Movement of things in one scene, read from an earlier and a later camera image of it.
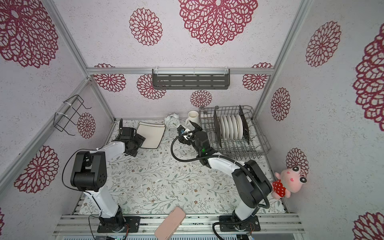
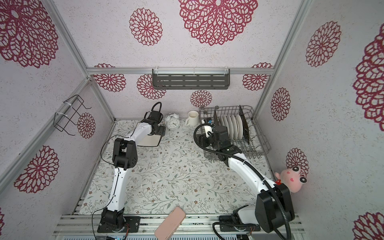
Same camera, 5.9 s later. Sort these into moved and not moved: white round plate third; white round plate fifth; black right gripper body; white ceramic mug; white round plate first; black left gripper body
Moved: black right gripper body; black left gripper body
Not moved: white round plate first; white round plate third; white round plate fifth; white ceramic mug
